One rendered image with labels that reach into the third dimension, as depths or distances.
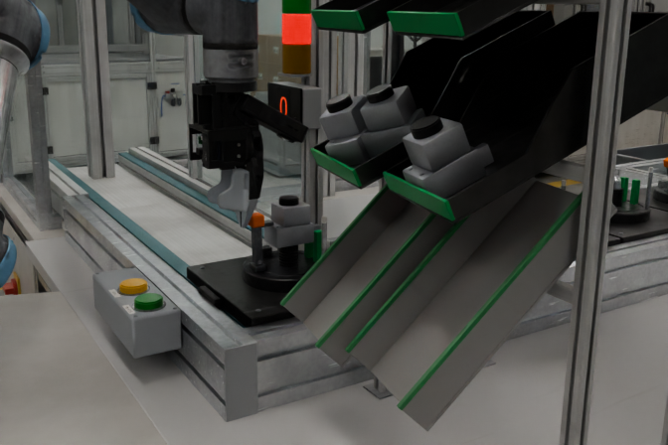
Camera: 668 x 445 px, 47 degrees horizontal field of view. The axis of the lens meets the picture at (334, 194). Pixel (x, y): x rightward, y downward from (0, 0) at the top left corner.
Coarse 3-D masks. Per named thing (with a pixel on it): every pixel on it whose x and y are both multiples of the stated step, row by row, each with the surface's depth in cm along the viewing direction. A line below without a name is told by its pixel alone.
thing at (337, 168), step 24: (504, 24) 92; (528, 24) 83; (552, 24) 84; (432, 48) 93; (456, 48) 94; (480, 48) 81; (504, 48) 82; (408, 72) 93; (432, 72) 94; (456, 72) 81; (480, 72) 82; (432, 96) 95; (456, 96) 81; (456, 120) 82; (336, 168) 84; (360, 168) 79; (384, 168) 80
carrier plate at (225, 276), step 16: (192, 272) 118; (208, 272) 118; (224, 272) 118; (240, 272) 118; (208, 288) 113; (224, 288) 111; (240, 288) 112; (224, 304) 109; (240, 304) 106; (256, 304) 106; (272, 304) 106; (240, 320) 104; (256, 320) 101; (272, 320) 103
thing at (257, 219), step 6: (252, 216) 111; (258, 216) 111; (252, 222) 111; (258, 222) 111; (264, 222) 112; (270, 222) 112; (252, 228) 112; (258, 228) 111; (252, 234) 112; (258, 234) 112; (252, 240) 112; (258, 240) 112; (252, 246) 113; (258, 246) 112; (252, 252) 113; (258, 252) 112; (252, 258) 113; (258, 258) 113
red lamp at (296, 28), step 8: (288, 16) 127; (296, 16) 127; (304, 16) 127; (288, 24) 127; (296, 24) 127; (304, 24) 128; (288, 32) 128; (296, 32) 127; (304, 32) 128; (288, 40) 128; (296, 40) 128; (304, 40) 128
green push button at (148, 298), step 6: (144, 294) 108; (150, 294) 108; (156, 294) 108; (138, 300) 106; (144, 300) 106; (150, 300) 106; (156, 300) 106; (162, 300) 107; (138, 306) 106; (144, 306) 105; (150, 306) 105; (156, 306) 106
